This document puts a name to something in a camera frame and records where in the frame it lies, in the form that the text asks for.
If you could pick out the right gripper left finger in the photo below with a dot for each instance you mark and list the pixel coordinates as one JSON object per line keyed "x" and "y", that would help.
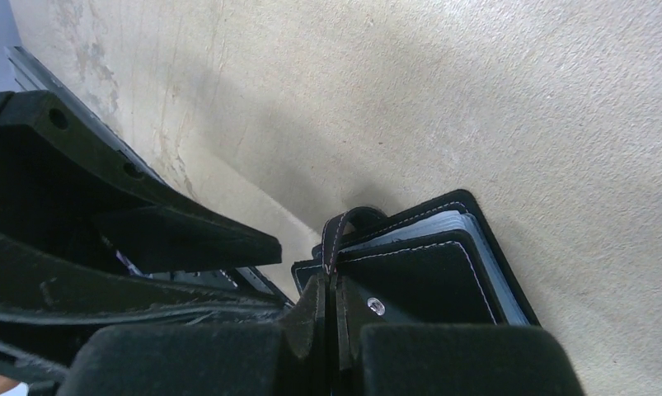
{"x": 280, "y": 358}

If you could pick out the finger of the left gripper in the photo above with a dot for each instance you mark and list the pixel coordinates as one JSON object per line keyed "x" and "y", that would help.
{"x": 66, "y": 192}
{"x": 49, "y": 308}

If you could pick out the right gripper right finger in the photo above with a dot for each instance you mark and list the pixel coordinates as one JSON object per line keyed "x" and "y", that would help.
{"x": 379, "y": 358}

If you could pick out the black leather card holder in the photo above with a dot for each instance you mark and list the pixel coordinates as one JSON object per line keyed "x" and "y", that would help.
{"x": 437, "y": 262}

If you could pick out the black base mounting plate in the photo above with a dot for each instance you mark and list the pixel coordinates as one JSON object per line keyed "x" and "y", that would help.
{"x": 240, "y": 279}

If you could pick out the aluminium frame rail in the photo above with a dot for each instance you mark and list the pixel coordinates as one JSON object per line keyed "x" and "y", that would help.
{"x": 31, "y": 75}

